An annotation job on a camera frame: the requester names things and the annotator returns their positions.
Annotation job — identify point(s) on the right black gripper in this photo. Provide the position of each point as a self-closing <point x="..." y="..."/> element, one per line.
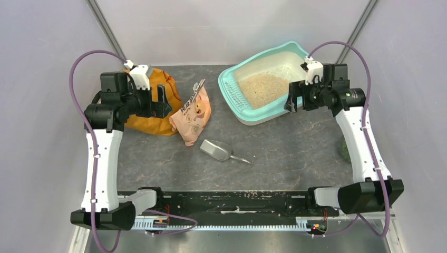
<point x="298" y="88"/>

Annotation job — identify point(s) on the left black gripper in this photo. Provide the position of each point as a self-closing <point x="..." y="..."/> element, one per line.
<point x="159" y="109"/>

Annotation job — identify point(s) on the pink cat litter bag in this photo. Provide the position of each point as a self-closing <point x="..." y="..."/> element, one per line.
<point x="190" y="120"/>

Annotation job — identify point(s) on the teal litter box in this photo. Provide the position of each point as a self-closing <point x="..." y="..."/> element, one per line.
<point x="256" y="89"/>

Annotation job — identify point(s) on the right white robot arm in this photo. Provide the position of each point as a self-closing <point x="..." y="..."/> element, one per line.
<point x="373" y="188"/>

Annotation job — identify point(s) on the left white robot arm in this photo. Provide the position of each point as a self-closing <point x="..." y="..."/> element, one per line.
<point x="121" y="96"/>

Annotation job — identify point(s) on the metal litter scoop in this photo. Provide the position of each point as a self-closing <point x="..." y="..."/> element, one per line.
<point x="220" y="151"/>

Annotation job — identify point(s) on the orange cloth bag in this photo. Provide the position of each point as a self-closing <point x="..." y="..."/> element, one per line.
<point x="157" y="126"/>

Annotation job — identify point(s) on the green textured ball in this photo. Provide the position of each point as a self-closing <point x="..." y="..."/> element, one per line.
<point x="344" y="152"/>

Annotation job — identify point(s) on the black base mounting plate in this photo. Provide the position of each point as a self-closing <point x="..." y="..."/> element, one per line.
<point x="192" y="208"/>

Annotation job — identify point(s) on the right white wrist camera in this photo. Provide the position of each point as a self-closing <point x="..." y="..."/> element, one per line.
<point x="314" y="71"/>

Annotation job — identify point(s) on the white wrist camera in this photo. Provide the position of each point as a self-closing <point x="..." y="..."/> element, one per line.
<point x="140" y="74"/>
<point x="314" y="71"/>

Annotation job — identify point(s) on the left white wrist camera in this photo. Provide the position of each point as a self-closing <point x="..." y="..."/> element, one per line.
<point x="140" y="74"/>

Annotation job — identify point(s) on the aluminium frame rail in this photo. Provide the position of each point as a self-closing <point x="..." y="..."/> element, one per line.
<point x="82" y="236"/>

